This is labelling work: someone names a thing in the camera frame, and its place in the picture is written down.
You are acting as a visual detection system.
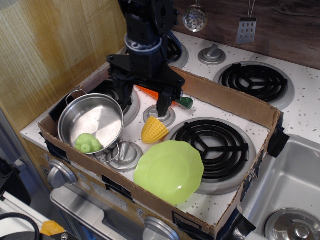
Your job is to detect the stainless steel pot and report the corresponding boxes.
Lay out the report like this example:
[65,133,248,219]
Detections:
[57,89,124,155]

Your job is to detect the hanging silver strainer ladle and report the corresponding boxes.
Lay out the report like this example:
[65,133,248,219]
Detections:
[182,0,209,33]

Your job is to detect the silver left oven knob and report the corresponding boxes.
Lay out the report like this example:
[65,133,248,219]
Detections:
[47,159,78,189]

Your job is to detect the front left black burner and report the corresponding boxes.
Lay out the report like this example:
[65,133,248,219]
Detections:
[90,79,140,127]

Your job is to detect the silver sink drain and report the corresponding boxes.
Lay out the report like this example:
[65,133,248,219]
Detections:
[263,208,320,240]

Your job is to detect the hanging silver slotted spatula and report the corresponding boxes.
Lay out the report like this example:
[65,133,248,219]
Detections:
[236,0,257,45]

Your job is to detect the silver middle stove knob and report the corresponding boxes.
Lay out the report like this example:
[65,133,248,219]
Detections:
[143,105,176,127]

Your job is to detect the front right black burner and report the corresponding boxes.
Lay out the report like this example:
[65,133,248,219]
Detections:
[164,117,257,196]

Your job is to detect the yellow object bottom left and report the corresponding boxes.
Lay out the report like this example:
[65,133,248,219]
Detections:
[40,220,65,236]

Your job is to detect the silver front top knob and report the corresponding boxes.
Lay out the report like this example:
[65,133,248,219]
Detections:
[106,141,143,172]

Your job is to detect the yellow toy corn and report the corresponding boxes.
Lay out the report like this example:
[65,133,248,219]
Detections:
[141,116,169,144]

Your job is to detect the silver oven knob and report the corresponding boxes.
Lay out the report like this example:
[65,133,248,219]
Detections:
[142,216,180,240]
[47,159,78,189]

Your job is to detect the silver right oven knob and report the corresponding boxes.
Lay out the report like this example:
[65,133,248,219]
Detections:
[142,216,180,240]

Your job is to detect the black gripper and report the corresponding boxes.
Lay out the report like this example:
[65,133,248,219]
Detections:
[106,54,185,117]

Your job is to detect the silver oven door handle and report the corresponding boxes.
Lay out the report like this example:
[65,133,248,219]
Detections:
[50,186,143,240]

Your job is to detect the silver sink basin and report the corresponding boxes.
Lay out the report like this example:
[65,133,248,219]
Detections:
[240,134,320,240]

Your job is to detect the silver stove knob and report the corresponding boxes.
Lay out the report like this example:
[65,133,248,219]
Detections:
[143,105,176,127]
[198,44,227,66]

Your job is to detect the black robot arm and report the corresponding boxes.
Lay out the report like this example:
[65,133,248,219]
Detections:
[107,0,185,117]

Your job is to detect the orange toy carrot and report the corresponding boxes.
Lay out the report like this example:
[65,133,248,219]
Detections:
[134,84,194,110]

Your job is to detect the green plastic plate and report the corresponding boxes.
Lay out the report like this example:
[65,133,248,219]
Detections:
[133,140,204,205]

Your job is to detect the silver back stove knob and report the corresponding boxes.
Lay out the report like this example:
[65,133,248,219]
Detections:
[198,44,227,66]

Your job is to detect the black cable bottom left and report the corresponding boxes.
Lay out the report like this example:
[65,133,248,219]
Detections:
[0,212,41,240]

